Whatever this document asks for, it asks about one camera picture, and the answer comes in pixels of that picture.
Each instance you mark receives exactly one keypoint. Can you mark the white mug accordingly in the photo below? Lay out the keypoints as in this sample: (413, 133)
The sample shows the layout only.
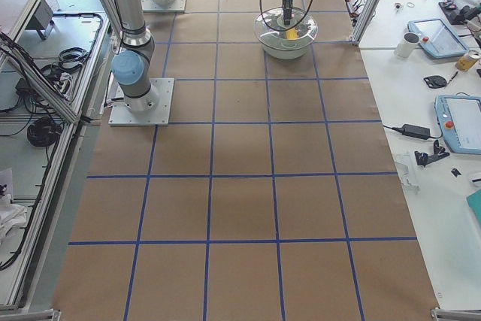
(407, 44)

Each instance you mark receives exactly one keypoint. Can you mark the pale green cooking pot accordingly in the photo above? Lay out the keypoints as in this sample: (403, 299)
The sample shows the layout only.
(287, 44)

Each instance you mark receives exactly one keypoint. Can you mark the blue teach pendant far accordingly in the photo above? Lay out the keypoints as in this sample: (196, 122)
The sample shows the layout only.
(437, 38)

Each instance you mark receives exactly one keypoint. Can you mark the yellow drink can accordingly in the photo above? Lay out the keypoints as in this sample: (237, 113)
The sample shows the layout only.
(468, 60)

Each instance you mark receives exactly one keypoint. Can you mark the blue teach pendant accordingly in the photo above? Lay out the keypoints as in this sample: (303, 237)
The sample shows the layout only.
(459, 120)
(437, 38)

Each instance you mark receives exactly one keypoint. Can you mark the glass pot lid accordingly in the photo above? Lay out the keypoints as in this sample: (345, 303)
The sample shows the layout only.
(287, 26)

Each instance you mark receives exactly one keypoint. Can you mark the black power adapter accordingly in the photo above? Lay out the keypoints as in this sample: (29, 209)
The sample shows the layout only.
(416, 131)

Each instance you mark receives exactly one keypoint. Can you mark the blue teach pendant near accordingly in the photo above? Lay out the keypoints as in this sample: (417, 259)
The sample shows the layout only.
(459, 120)

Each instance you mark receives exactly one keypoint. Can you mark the yellow corn cob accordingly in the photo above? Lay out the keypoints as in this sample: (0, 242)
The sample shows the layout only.
(291, 34)

